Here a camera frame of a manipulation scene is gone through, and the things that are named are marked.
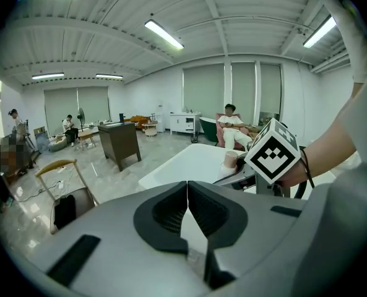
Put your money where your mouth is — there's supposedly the grey floor cushion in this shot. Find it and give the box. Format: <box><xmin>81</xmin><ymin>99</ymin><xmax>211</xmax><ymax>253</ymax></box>
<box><xmin>48</xmin><ymin>134</ymin><xmax>69</xmax><ymax>153</ymax></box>

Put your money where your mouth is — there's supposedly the framed picture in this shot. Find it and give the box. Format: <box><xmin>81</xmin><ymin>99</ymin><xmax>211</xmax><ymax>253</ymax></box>
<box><xmin>33</xmin><ymin>126</ymin><xmax>51</xmax><ymax>153</ymax></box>

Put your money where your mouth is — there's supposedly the black bag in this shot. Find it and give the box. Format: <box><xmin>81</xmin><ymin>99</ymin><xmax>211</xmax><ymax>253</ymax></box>
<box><xmin>53</xmin><ymin>194</ymin><xmax>77</xmax><ymax>231</ymax></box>

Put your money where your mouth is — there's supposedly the orange sofa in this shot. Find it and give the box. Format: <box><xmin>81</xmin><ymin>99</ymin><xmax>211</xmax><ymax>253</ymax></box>
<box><xmin>124</xmin><ymin>114</ymin><xmax>152</xmax><ymax>131</ymax></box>

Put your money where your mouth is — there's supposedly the black standing fan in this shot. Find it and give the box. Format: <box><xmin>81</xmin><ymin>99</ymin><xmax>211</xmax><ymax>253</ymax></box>
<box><xmin>77</xmin><ymin>107</ymin><xmax>86</xmax><ymax>133</ymax></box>

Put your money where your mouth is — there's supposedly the white bottle with beige cap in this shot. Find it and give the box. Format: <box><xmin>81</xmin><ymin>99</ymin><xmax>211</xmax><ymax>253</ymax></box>
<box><xmin>221</xmin><ymin>150</ymin><xmax>240</xmax><ymax>176</ymax></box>

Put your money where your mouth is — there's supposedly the small wooden table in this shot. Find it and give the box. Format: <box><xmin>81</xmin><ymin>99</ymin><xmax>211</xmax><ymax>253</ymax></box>
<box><xmin>77</xmin><ymin>130</ymin><xmax>97</xmax><ymax>151</ymax></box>

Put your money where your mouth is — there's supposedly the dark wooden desk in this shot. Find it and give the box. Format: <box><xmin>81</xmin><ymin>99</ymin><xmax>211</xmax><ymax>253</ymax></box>
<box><xmin>97</xmin><ymin>121</ymin><xmax>142</xmax><ymax>172</ymax></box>

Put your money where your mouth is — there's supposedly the white cabinet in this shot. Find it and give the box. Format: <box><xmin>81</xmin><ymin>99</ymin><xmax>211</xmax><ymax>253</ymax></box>
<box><xmin>169</xmin><ymin>112</ymin><xmax>202</xmax><ymax>135</ymax></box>

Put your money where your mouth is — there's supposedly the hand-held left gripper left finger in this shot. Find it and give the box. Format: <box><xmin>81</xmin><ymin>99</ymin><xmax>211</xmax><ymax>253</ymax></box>
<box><xmin>25</xmin><ymin>180</ymin><xmax>209</xmax><ymax>294</ymax></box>

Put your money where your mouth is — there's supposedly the dark freestanding tub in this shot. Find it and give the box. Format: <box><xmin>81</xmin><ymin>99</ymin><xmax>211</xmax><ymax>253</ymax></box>
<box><xmin>199</xmin><ymin>116</ymin><xmax>220</xmax><ymax>145</ymax></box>

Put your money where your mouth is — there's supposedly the wooden chair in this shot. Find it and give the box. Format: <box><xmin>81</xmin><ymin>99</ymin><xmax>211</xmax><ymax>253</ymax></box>
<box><xmin>34</xmin><ymin>158</ymin><xmax>100</xmax><ymax>235</ymax></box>

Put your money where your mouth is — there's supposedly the round coffee table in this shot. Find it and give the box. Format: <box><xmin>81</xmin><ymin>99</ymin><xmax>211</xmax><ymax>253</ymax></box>
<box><xmin>141</xmin><ymin>122</ymin><xmax>158</xmax><ymax>139</ymax></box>

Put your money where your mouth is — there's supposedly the black wrist band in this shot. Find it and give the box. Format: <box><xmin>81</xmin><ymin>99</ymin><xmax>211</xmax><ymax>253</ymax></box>
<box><xmin>298</xmin><ymin>147</ymin><xmax>316</xmax><ymax>189</ymax></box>

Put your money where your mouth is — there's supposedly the pink armchair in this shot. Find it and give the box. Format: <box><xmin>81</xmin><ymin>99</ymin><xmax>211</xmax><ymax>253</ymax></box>
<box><xmin>215</xmin><ymin>113</ymin><xmax>249</xmax><ymax>150</ymax></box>

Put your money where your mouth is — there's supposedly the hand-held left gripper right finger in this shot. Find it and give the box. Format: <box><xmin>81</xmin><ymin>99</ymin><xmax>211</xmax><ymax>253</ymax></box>
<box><xmin>187</xmin><ymin>180</ymin><xmax>309</xmax><ymax>291</ymax></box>

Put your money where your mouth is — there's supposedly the grey roller blind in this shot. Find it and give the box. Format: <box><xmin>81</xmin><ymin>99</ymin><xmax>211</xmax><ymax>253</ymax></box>
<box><xmin>259</xmin><ymin>63</ymin><xmax>283</xmax><ymax>114</ymax></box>
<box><xmin>230</xmin><ymin>62</ymin><xmax>257</xmax><ymax>125</ymax></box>
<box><xmin>183</xmin><ymin>64</ymin><xmax>226</xmax><ymax>119</ymax></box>
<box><xmin>77</xmin><ymin>86</ymin><xmax>110</xmax><ymax>124</ymax></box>
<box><xmin>43</xmin><ymin>88</ymin><xmax>79</xmax><ymax>136</ymax></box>

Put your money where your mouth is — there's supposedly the person's right forearm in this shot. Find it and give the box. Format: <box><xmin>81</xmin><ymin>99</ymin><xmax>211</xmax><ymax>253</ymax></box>
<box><xmin>277</xmin><ymin>81</ymin><xmax>367</xmax><ymax>192</ymax></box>

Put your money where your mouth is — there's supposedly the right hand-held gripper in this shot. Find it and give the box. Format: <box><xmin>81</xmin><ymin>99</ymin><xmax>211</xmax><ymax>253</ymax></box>
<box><xmin>213</xmin><ymin>117</ymin><xmax>302</xmax><ymax>198</ymax></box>

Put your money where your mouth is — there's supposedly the white water dispenser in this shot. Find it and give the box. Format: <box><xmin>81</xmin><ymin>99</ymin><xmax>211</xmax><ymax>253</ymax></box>
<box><xmin>155</xmin><ymin>103</ymin><xmax>166</xmax><ymax>133</ymax></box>

